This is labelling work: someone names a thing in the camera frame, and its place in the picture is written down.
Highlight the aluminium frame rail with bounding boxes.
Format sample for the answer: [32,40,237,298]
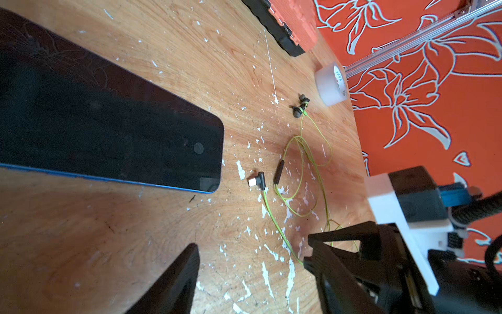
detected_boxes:
[345,0,501,78]

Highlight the clear tape roll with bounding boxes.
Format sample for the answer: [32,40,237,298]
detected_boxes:
[315,62,349,107]

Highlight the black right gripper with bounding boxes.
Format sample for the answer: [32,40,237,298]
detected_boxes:
[303,221,501,313]

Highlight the black smartphone blue edge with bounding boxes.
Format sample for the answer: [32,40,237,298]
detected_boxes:
[1,9,224,193]

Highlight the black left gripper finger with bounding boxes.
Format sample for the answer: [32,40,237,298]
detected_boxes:
[127,243,200,313]

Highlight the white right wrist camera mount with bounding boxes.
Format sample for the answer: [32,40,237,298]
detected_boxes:
[365,166,482,296]

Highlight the green wired earphones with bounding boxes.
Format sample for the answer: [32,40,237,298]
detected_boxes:
[248,94,345,265]

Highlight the orange plastic tool case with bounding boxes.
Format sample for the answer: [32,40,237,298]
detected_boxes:
[243,0,318,57]

